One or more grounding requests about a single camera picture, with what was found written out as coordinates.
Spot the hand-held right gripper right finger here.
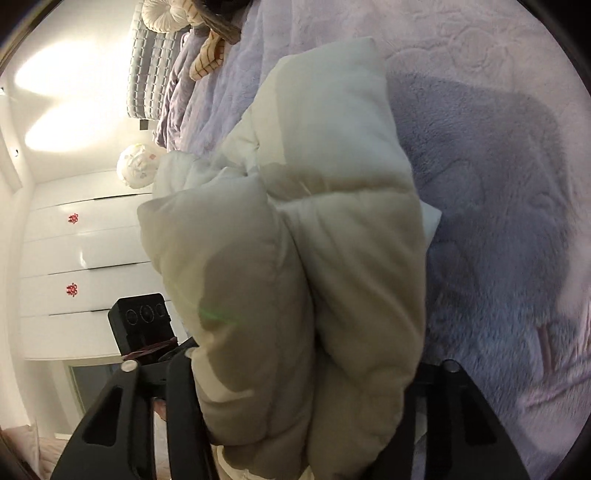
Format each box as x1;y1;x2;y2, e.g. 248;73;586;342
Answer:
369;359;532;480

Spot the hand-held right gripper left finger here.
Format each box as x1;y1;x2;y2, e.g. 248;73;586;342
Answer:
50;344;219;480

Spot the cream puffer jacket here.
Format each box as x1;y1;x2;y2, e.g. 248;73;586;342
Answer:
137;36;444;480

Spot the white wardrobe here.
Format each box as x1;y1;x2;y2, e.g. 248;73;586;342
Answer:
18;168;195;363

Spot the white printed round bundle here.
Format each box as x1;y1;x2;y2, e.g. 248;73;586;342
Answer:
116;143;162;190

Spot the striped cream garment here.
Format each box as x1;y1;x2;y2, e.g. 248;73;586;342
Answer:
189;9;244;80

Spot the purple fleece blanket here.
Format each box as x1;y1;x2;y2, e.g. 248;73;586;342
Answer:
154;0;591;480

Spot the white round cushion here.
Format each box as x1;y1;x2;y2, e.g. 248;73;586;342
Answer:
141;0;194;34

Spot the black garment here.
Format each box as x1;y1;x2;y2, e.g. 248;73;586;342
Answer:
203;0;254;14

